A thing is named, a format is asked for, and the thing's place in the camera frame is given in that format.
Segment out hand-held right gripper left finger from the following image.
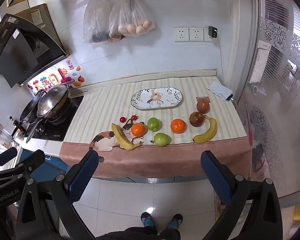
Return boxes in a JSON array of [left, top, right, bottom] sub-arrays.
[[16, 150, 99, 240]]

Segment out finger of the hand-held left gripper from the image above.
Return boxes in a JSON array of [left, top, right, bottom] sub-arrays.
[[0, 147, 18, 173], [0, 150, 45, 180]]

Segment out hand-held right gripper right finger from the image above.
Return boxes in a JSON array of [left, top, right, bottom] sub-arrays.
[[201, 150, 283, 240]]

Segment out yellow banana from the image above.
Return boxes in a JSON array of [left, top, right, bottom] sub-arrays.
[[111, 123, 143, 150], [192, 114, 218, 144]]

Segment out red apple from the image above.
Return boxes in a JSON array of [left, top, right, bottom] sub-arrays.
[[189, 111, 205, 127], [196, 99, 210, 114]]

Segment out orange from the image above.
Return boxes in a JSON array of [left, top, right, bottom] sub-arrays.
[[131, 122, 146, 137], [170, 119, 186, 134]]

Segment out green apple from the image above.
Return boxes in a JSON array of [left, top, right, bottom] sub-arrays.
[[147, 117, 162, 132], [154, 132, 171, 147]]

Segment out floral oval plate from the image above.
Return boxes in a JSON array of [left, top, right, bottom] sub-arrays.
[[131, 87, 183, 110]]

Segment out blue base cabinet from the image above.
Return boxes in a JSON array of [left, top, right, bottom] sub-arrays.
[[17, 147, 73, 240]]

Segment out black glass stove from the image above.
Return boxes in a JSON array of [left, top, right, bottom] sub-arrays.
[[25, 95, 84, 142]]

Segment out striped cat print tablecloth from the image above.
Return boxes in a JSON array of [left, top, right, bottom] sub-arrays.
[[59, 76, 252, 179]]

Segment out black frying pan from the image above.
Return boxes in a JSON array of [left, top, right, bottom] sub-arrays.
[[11, 92, 44, 138]]

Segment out steel wok with lid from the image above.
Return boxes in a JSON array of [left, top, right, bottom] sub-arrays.
[[26, 84, 70, 143]]

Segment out person's dark pants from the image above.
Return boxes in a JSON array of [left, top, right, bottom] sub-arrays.
[[96, 226, 182, 240]]

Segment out white folded cloth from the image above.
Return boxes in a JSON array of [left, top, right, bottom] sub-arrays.
[[207, 81, 233, 101]]

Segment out black range hood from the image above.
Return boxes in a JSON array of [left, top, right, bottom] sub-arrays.
[[0, 14, 70, 88]]

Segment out frosted floral glass door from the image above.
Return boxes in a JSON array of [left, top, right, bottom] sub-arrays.
[[237, 0, 300, 240]]

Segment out plastic bag with dark contents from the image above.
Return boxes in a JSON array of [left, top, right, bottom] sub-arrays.
[[83, 0, 113, 44]]

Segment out plastic bag with round contents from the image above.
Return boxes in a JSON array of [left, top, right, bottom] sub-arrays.
[[109, 0, 156, 39]]

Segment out group of colourful wall stickers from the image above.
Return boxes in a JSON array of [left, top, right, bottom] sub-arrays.
[[27, 60, 85, 90]]

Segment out white wall socket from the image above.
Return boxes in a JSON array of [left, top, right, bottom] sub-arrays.
[[189, 27, 204, 42], [174, 27, 189, 42], [204, 27, 214, 42]]

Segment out steel hood duct cover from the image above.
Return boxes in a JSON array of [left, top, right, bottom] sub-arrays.
[[15, 4, 59, 46]]

